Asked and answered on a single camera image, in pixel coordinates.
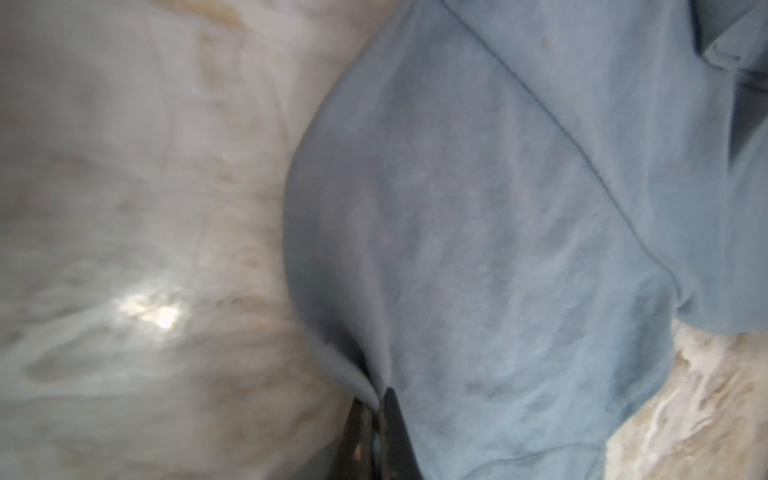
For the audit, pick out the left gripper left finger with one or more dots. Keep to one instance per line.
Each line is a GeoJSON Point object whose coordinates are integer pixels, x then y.
{"type": "Point", "coordinates": [354, 457]}

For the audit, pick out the grey-blue t-shirt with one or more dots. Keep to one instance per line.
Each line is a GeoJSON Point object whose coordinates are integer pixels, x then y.
{"type": "Point", "coordinates": [502, 206]}

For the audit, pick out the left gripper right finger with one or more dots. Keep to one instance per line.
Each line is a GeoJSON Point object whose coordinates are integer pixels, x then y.
{"type": "Point", "coordinates": [396, 459]}

